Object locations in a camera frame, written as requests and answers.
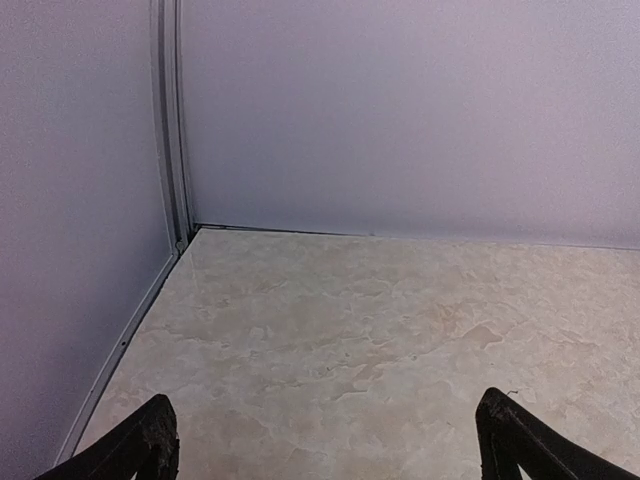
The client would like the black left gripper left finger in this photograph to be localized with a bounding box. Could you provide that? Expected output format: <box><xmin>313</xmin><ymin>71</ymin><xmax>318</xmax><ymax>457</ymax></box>
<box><xmin>40</xmin><ymin>394</ymin><xmax>179</xmax><ymax>480</ymax></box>

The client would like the grey corner post left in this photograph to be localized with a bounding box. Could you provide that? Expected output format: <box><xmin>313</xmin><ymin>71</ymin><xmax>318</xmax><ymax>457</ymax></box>
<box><xmin>149</xmin><ymin>1</ymin><xmax>194</xmax><ymax>255</ymax></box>

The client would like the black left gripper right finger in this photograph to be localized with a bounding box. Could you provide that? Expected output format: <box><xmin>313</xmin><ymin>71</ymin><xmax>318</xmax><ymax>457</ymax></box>
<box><xmin>475</xmin><ymin>387</ymin><xmax>637</xmax><ymax>479</ymax></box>

